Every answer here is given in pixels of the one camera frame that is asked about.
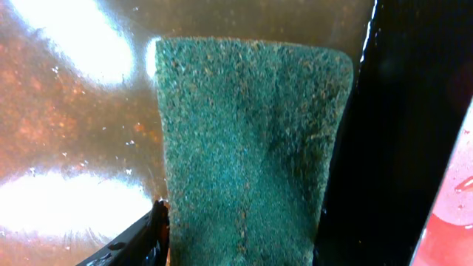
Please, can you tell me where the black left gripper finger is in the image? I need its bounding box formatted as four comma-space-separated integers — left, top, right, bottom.
78, 200, 170, 266

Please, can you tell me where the red plastic tray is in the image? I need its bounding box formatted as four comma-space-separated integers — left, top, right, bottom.
409, 106, 472, 266

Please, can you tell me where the black tray with water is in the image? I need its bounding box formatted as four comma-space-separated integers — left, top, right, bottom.
1, 0, 472, 265

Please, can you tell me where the yellow green sponge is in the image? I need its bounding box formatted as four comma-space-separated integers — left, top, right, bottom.
155, 37, 353, 265

